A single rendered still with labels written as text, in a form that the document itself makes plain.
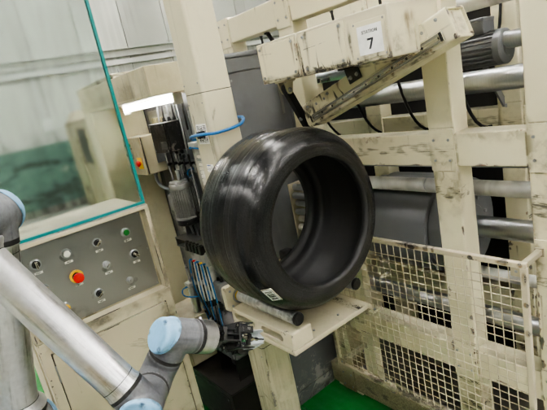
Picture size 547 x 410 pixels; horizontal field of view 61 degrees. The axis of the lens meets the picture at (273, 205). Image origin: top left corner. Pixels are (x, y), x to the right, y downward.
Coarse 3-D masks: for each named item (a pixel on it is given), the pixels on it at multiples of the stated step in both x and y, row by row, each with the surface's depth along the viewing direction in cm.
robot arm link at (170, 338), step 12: (156, 324) 116; (168, 324) 113; (180, 324) 115; (192, 324) 118; (204, 324) 121; (156, 336) 114; (168, 336) 112; (180, 336) 114; (192, 336) 116; (204, 336) 119; (156, 348) 113; (168, 348) 112; (180, 348) 115; (192, 348) 117; (168, 360) 115; (180, 360) 117
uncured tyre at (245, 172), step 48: (240, 144) 148; (288, 144) 137; (336, 144) 147; (240, 192) 132; (336, 192) 177; (240, 240) 131; (336, 240) 177; (240, 288) 147; (288, 288) 139; (336, 288) 152
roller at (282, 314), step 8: (240, 296) 170; (248, 296) 167; (248, 304) 167; (256, 304) 162; (264, 304) 159; (272, 312) 155; (280, 312) 152; (288, 312) 149; (296, 312) 148; (288, 320) 148; (296, 320) 147
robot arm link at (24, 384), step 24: (0, 192) 111; (0, 216) 105; (24, 216) 117; (0, 312) 111; (0, 336) 111; (24, 336) 116; (0, 360) 112; (24, 360) 116; (0, 384) 114; (24, 384) 117; (0, 408) 115; (24, 408) 117; (48, 408) 127
